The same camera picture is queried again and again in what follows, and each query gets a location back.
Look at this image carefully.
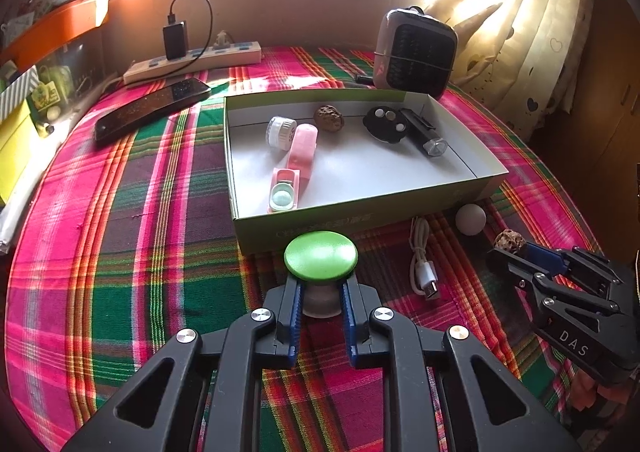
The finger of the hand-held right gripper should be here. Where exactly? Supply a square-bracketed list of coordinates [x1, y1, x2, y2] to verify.
[525, 243, 626, 300]
[486, 247, 626, 333]

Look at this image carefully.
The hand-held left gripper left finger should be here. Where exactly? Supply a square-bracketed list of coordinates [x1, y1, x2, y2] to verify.
[60, 277, 306, 452]

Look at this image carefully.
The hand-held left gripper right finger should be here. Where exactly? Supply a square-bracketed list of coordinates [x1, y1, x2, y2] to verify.
[337, 277, 583, 452]

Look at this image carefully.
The brown walnut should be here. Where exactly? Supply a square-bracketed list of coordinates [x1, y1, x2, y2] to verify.
[313, 104, 342, 131]
[495, 228, 528, 253]

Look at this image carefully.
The green and white cardboard box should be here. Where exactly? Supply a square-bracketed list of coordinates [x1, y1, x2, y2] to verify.
[223, 90, 510, 257]

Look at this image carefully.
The pink contact lens case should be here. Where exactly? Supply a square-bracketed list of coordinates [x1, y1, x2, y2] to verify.
[267, 124, 319, 213]

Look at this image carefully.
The black round device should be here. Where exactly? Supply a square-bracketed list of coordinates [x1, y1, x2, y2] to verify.
[362, 106, 412, 145]

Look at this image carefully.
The white ball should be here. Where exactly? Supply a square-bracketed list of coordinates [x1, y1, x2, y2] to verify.
[455, 204, 487, 237]

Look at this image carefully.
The brown wooden cabinet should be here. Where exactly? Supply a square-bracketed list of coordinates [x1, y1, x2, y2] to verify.
[525, 0, 640, 263]

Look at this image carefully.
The black bike light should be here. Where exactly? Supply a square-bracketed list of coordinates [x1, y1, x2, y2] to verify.
[400, 108, 447, 159]

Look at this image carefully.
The plaid tablecloth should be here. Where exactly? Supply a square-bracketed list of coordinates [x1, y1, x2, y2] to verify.
[5, 46, 601, 452]

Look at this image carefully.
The white ribbed cylinder cap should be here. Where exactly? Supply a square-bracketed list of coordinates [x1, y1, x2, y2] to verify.
[265, 116, 298, 153]

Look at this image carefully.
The cream heart print curtain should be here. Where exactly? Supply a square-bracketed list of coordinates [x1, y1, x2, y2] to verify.
[425, 0, 601, 133]

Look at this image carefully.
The grey space heater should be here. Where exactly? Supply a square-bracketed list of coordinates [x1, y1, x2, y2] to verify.
[372, 6, 458, 100]

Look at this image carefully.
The black remote control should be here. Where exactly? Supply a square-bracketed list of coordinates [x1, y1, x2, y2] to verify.
[94, 78, 212, 147]

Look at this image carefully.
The white power strip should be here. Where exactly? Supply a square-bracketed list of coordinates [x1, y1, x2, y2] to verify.
[123, 42, 263, 85]

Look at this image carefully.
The black charger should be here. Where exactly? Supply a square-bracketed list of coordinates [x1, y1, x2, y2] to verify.
[163, 22, 188, 61]

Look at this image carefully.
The yellow-green box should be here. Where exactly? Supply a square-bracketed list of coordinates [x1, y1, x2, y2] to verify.
[0, 99, 38, 205]

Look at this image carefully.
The clear glass tank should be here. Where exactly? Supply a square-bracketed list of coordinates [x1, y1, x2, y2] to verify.
[30, 39, 108, 107]

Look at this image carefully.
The orange tray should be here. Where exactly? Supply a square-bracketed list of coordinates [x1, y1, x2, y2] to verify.
[0, 0, 110, 67]

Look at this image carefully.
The white usb cable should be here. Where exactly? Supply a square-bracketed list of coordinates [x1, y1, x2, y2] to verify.
[409, 216, 443, 303]

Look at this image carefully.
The black charger cable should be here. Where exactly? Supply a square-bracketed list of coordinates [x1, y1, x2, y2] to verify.
[167, 0, 216, 57]

